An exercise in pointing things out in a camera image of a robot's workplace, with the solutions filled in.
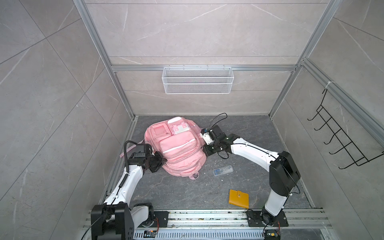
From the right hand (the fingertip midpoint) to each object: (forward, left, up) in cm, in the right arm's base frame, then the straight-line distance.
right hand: (204, 148), depth 88 cm
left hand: (-5, +23, +1) cm, 23 cm away
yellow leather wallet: (-26, -18, -9) cm, 33 cm away
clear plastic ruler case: (-10, -11, -10) cm, 18 cm away
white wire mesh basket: (+42, +2, +19) cm, 47 cm away
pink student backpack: (+5, +15, 0) cm, 16 cm away
